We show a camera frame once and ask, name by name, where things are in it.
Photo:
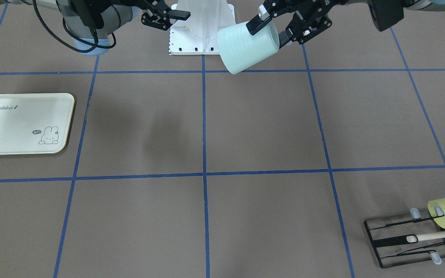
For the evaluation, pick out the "cream rabbit tray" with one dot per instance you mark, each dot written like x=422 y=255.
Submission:
x=35 y=123

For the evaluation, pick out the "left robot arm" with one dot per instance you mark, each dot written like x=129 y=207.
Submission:
x=416 y=5

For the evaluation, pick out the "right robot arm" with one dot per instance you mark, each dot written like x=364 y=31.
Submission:
x=86 y=40

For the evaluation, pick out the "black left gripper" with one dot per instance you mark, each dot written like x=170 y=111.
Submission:
x=320 y=11

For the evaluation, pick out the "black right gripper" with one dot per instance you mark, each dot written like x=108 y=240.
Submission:
x=153 y=16

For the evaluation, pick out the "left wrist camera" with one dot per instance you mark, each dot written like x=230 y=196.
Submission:
x=386 y=13

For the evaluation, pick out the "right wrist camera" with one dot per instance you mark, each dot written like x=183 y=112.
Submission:
x=90 y=12

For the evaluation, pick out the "light green cup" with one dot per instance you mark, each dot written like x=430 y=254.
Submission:
x=240 y=50

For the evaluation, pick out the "black wire cup rack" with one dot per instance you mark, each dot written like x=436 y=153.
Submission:
x=406 y=239

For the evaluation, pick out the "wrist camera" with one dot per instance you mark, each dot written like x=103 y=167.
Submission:
x=90 y=12
x=386 y=13

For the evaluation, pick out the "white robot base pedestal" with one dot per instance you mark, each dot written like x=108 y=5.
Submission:
x=198 y=34

